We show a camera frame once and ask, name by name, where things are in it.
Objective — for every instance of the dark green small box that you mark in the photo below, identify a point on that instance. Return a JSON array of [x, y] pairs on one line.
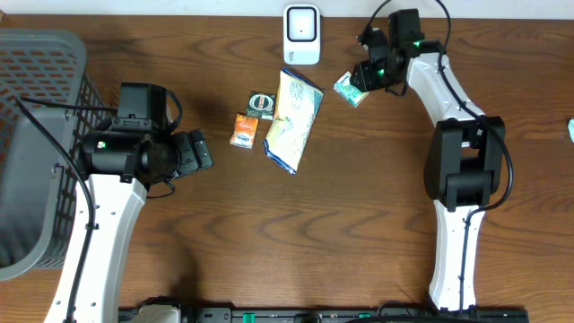
[[261, 105]]

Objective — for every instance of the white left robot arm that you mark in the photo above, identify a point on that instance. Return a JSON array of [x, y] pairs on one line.
[[118, 170]]

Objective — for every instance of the green wet wipes pack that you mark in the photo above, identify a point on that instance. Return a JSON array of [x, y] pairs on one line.
[[571, 129]]

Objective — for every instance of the green tissue pack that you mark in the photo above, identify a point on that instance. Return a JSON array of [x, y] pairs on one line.
[[349, 92]]

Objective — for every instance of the white barcode scanner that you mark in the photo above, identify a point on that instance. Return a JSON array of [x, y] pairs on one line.
[[301, 34]]

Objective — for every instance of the grey plastic basket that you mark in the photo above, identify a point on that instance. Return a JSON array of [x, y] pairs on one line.
[[37, 185]]

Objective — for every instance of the orange tissue pack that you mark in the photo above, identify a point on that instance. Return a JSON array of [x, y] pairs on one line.
[[245, 129]]

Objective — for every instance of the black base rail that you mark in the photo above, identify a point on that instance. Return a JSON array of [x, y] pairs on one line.
[[392, 313]]

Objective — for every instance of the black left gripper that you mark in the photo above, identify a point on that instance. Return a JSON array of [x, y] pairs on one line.
[[188, 143]]

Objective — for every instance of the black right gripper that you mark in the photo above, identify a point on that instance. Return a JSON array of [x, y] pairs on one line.
[[365, 81]]

